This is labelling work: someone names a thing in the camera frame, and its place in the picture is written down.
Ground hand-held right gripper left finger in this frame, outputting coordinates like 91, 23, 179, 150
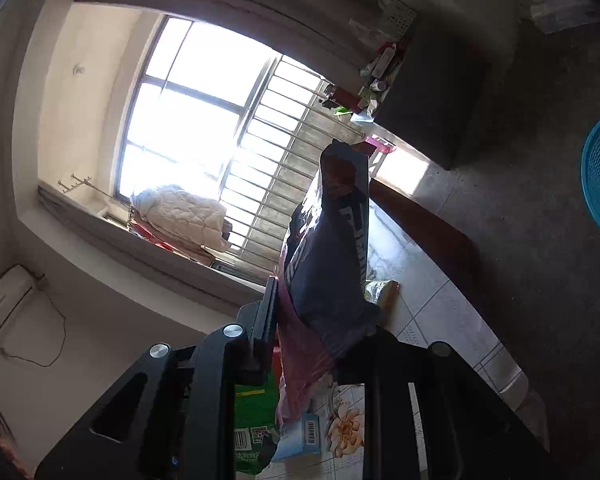
34, 276, 281, 480

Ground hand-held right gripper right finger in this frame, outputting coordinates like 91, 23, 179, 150
330, 327, 566, 480

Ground pink plastic wrapper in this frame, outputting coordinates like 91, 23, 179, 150
275, 280, 342, 428

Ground dark snack bag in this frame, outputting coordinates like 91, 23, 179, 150
275, 139, 384, 361

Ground green packet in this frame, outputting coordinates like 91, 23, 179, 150
235, 369, 282, 477

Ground blue and white box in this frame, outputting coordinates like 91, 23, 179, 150
271, 411, 322, 464

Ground white quilt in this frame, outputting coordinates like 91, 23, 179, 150
131, 184, 232, 262

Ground brown wooden board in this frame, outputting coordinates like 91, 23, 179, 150
369, 179, 482, 302

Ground metal window grille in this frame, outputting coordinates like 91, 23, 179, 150
220, 55, 366, 277

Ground pink plastic stool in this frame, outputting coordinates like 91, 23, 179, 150
352, 135, 397, 177

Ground large glass window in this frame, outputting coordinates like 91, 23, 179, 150
112, 15, 366, 281

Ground white air conditioner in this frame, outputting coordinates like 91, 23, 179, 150
0, 264, 39, 347

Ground clutter of bottles and boxes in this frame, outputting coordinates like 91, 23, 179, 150
320, 39, 413, 127

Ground dark cabinet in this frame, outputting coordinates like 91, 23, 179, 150
375, 25, 520, 172

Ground white plastic bag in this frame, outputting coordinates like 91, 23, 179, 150
530, 0, 600, 36

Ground black power cable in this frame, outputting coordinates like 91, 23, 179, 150
0, 274, 69, 369

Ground metal wall hooks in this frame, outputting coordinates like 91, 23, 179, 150
56, 173, 93, 194

